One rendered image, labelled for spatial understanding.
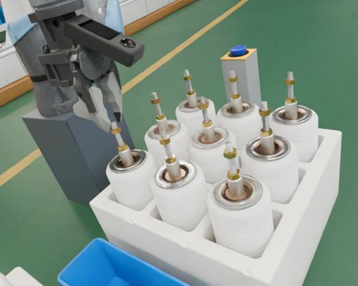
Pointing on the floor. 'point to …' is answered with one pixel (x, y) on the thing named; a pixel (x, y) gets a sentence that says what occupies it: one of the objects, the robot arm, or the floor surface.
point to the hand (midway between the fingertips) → (114, 120)
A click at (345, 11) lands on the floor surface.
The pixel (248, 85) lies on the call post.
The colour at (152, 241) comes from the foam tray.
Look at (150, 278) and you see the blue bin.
